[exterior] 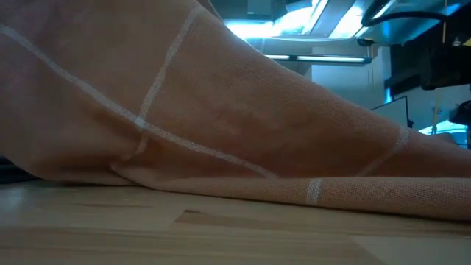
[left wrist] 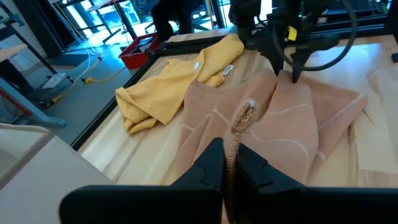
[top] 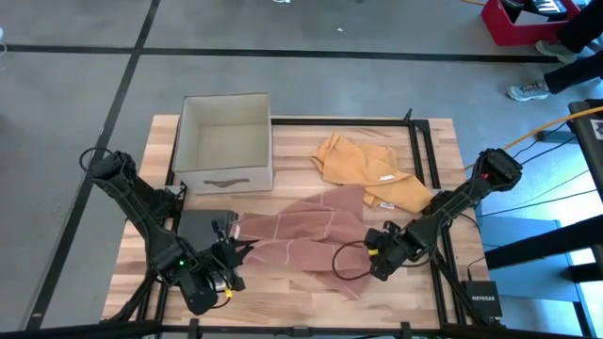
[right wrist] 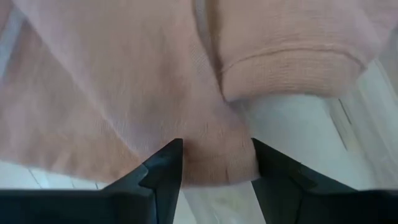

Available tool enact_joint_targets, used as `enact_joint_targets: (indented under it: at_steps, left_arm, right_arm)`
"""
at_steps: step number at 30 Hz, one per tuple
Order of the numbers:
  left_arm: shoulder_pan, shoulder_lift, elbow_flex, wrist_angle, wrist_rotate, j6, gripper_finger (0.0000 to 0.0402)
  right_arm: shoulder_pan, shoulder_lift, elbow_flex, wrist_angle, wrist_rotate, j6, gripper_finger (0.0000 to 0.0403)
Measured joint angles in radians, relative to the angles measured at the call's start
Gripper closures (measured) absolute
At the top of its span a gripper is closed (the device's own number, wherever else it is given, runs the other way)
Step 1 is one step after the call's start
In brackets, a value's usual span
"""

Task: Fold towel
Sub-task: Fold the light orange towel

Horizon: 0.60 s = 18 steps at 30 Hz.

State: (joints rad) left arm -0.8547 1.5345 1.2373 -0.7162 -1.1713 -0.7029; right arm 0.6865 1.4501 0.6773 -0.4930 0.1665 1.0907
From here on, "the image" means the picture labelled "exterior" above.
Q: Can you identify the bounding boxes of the pink towel white stripes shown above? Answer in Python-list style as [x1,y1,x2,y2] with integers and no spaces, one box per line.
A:
[0,0,471,222]

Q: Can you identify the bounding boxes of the long light strip bar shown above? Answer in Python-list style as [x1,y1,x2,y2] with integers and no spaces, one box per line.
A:
[264,54,372,64]

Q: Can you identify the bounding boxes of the white board on stand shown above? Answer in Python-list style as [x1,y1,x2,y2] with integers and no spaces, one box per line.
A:
[371,96,414,130]

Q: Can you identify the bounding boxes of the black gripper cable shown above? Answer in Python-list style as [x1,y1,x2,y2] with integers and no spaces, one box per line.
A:
[362,10,448,27]

